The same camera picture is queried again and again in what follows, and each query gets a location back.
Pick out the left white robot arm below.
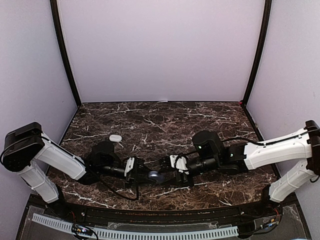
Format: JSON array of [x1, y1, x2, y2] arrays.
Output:
[[0, 122, 151, 218]]

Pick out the white slotted cable duct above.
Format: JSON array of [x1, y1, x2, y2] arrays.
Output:
[[31, 213, 239, 240]]

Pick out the left black frame post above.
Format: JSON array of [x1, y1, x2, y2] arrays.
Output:
[[49, 0, 82, 108]]

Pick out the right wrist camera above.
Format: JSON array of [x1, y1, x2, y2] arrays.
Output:
[[158, 154, 189, 175]]

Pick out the purple round charging case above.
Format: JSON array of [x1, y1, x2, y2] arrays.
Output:
[[147, 171, 165, 184]]

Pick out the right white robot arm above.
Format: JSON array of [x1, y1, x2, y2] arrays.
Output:
[[159, 120, 320, 217]]

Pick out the black frame post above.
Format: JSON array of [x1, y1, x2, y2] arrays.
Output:
[[49, 0, 82, 108], [241, 0, 273, 108]]

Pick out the white earbud charging case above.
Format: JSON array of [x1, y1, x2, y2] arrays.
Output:
[[108, 134, 123, 143]]

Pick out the right black frame post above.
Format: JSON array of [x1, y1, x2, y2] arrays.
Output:
[[241, 0, 273, 108]]

